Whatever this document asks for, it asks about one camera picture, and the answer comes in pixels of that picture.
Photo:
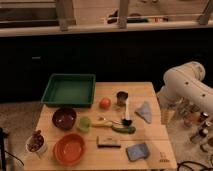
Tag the blue sponge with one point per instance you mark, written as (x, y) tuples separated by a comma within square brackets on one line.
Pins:
[(138, 151)]

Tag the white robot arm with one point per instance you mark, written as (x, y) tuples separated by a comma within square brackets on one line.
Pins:
[(184, 92)]

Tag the small metal cup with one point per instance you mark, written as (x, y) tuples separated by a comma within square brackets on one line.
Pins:
[(121, 98)]

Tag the green plastic cup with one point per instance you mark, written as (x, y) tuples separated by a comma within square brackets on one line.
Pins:
[(84, 124)]

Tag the red tomato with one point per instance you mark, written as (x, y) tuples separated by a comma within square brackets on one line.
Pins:
[(105, 103)]

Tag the metal spoon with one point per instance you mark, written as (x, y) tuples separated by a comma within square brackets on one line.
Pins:
[(112, 121)]

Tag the green plastic tray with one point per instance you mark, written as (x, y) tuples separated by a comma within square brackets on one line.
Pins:
[(70, 90)]

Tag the grey blue cloth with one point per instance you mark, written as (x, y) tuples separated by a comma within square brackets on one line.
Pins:
[(144, 111)]

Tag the green cucumber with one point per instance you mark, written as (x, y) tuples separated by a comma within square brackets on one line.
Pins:
[(124, 130)]

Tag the dark red bowl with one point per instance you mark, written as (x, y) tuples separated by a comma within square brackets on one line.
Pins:
[(64, 118)]

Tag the orange bowl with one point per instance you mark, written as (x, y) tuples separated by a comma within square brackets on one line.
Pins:
[(69, 150)]

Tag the white mug with contents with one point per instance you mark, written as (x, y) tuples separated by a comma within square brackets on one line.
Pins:
[(36, 143)]

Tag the white handled black spoon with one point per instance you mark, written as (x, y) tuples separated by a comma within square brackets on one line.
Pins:
[(126, 120)]

